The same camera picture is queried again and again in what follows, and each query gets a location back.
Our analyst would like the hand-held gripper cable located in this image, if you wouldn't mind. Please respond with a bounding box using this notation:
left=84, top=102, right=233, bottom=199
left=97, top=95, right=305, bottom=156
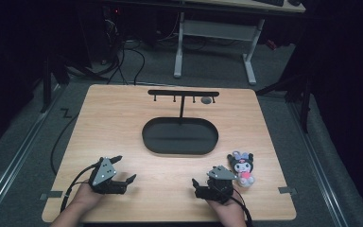
left=60, top=164, right=100, bottom=213
left=231, top=185, right=254, bottom=227

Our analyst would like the grey tape strip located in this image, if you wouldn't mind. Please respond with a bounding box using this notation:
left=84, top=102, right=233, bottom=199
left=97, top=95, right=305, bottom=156
left=278, top=185, right=298, bottom=195
left=39, top=190, right=64, bottom=201

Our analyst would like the black-haired plush doll keychain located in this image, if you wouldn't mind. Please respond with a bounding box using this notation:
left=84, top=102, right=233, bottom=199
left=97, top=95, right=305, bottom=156
left=226, top=150, right=256, bottom=188

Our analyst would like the black cable on floor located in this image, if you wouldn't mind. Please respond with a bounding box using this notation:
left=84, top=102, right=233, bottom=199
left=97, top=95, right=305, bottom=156
left=50, top=108, right=80, bottom=176

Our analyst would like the aluminium floor rail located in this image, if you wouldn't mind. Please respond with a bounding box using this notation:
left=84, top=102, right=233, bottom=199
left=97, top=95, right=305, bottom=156
left=0, top=82, right=63, bottom=219
left=287, top=100, right=350, bottom=227

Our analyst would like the bundle of black cables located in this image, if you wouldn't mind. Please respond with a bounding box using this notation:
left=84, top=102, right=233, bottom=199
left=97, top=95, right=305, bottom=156
left=100, top=8, right=147, bottom=86

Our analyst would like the black metal stand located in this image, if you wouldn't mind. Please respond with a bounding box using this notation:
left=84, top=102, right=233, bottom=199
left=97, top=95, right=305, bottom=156
left=255, top=46, right=316, bottom=134
left=39, top=46, right=108, bottom=114

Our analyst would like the black keyboard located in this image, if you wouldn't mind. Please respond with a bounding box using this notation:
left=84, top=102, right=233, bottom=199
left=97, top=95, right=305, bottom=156
left=252, top=0, right=285, bottom=8

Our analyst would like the black hook stand with tray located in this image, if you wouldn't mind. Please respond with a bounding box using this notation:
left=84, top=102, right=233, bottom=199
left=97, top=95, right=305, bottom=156
left=141, top=89, right=220, bottom=156

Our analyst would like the white-legged desk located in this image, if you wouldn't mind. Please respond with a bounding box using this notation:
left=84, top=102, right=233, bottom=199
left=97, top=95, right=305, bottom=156
left=107, top=0, right=306, bottom=86

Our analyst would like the right hand-held gripper cable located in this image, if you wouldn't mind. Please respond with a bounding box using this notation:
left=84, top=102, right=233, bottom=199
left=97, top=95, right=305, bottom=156
left=231, top=185, right=254, bottom=227

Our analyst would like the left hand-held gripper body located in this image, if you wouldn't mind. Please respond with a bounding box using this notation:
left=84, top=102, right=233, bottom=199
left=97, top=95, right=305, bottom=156
left=88, top=156, right=129, bottom=195

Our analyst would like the person's right hand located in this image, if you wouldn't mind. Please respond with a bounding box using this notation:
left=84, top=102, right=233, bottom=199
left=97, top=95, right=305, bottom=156
left=206, top=194, right=248, bottom=221

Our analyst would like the left hand-held gripper cable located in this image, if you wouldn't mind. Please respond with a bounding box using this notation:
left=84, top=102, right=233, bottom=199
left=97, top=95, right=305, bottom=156
left=60, top=164, right=100, bottom=213

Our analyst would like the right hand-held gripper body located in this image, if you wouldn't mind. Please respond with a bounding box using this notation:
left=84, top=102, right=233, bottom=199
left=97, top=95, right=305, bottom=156
left=194, top=165, right=237, bottom=202

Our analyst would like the person's left hand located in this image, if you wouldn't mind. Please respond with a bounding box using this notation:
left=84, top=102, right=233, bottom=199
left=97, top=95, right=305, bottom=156
left=70, top=181, right=106, bottom=212

